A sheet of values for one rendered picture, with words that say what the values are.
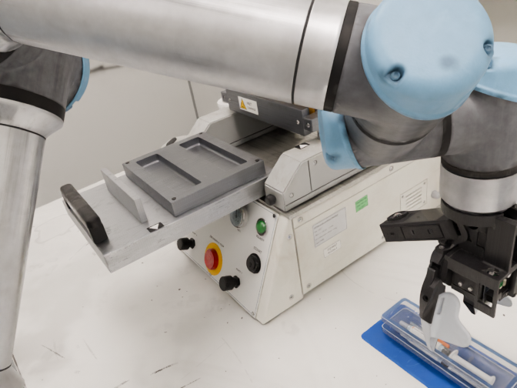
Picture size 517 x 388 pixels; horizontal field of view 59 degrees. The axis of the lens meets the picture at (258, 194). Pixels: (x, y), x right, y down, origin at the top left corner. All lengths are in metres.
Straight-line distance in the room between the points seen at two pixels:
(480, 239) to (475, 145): 0.12
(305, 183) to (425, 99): 0.44
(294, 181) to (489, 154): 0.31
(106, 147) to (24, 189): 1.83
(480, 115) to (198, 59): 0.25
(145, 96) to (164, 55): 2.04
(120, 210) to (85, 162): 1.59
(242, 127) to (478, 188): 0.57
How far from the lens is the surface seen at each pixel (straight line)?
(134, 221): 0.69
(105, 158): 2.35
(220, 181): 0.69
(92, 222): 0.65
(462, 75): 0.28
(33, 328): 0.96
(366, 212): 0.83
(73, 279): 1.03
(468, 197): 0.49
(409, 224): 0.57
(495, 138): 0.46
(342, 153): 0.42
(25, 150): 0.51
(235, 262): 0.81
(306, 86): 0.31
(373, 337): 0.74
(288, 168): 0.69
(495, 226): 0.51
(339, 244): 0.80
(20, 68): 0.51
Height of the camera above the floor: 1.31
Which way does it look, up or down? 30 degrees down
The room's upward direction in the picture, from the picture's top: 10 degrees counter-clockwise
